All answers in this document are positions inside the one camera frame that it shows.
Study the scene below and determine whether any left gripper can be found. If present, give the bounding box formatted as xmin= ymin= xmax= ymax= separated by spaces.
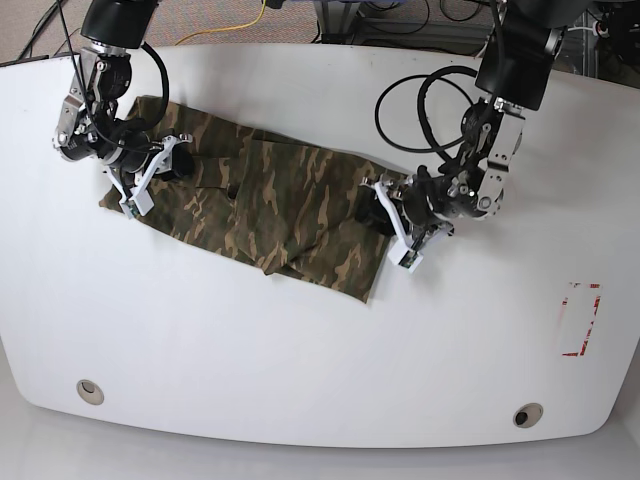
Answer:
xmin=354 ymin=174 xmax=454 ymax=252

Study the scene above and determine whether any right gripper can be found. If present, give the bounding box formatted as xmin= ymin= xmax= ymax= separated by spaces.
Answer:
xmin=106 ymin=132 xmax=195 ymax=199

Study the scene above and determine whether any camouflage t-shirt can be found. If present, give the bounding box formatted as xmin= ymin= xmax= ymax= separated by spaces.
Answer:
xmin=97 ymin=95 xmax=409 ymax=306

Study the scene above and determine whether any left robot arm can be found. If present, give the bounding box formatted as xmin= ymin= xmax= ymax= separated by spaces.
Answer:
xmin=356 ymin=1 xmax=584 ymax=252

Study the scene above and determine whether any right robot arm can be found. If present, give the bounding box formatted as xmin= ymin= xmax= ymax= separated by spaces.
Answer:
xmin=54 ymin=1 xmax=195 ymax=199

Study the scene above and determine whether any grey metal stand base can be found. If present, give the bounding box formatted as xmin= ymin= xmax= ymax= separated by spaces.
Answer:
xmin=312 ymin=1 xmax=377 ymax=45

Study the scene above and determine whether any red tape marking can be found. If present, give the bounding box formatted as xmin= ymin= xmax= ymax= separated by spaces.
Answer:
xmin=558 ymin=282 xmax=602 ymax=357

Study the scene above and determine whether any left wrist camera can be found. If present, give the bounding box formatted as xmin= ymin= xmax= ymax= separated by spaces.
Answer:
xmin=387 ymin=240 xmax=424 ymax=273

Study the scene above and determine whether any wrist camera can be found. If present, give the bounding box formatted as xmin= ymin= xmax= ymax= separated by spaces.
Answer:
xmin=119 ymin=190 xmax=154 ymax=219
xmin=387 ymin=240 xmax=424 ymax=273

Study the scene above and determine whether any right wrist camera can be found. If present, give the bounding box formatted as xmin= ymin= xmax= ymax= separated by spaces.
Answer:
xmin=119 ymin=190 xmax=154 ymax=219

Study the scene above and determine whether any yellow cable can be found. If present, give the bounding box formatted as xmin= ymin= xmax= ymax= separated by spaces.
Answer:
xmin=176 ymin=0 xmax=266 ymax=47

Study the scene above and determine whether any black floor cables left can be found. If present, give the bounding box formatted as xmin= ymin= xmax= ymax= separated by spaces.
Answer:
xmin=0 ymin=0 xmax=81 ymax=66

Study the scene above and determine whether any left table cable grommet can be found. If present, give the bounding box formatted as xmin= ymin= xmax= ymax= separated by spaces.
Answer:
xmin=76 ymin=379 xmax=104 ymax=406

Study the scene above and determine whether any table cable grommet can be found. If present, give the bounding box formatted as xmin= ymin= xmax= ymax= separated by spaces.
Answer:
xmin=513 ymin=403 xmax=544 ymax=429
xmin=76 ymin=379 xmax=104 ymax=406

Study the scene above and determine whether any right table cable grommet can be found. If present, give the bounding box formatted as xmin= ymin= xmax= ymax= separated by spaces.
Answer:
xmin=513 ymin=403 xmax=544 ymax=429

